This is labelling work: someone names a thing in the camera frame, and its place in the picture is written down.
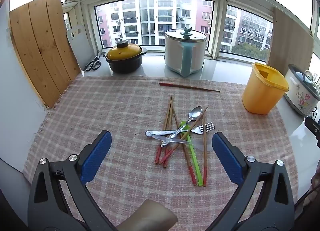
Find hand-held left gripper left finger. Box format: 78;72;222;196
27;130;118;231

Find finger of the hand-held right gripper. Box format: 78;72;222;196
304;116;320;148

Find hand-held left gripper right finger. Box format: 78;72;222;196
207;132;295;231

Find green plastic spoon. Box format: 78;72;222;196
180;120;203;186

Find metal fork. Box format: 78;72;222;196
145;122;216;137

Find metal spoon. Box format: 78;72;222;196
160;106;203;147

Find yellow plastic container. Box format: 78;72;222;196
242;62;290;115

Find clear plastic spoon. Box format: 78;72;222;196
152;135;213;153

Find white floral slow cooker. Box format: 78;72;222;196
284;71;320;117

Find pink checked tablecloth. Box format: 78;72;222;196
22;75;299;231

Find beige rounded object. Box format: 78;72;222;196
117;198;178;231

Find light wooden board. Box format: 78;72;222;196
266;7;314;78

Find black clay pot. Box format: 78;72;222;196
104;46;148;74

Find yellow pot lid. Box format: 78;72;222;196
107;41;142;60

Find white cutting board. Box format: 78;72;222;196
66;25;97;70

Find wooden plank panel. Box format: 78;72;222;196
9;0;81;109

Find glass lid with teal knob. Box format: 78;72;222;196
165;27;207;43

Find glass lid with white handle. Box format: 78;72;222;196
289;64;320;89

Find black-handled scissors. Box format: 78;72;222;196
85;56;102;72

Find white cooker with teal handle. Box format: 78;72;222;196
164;36;207;77

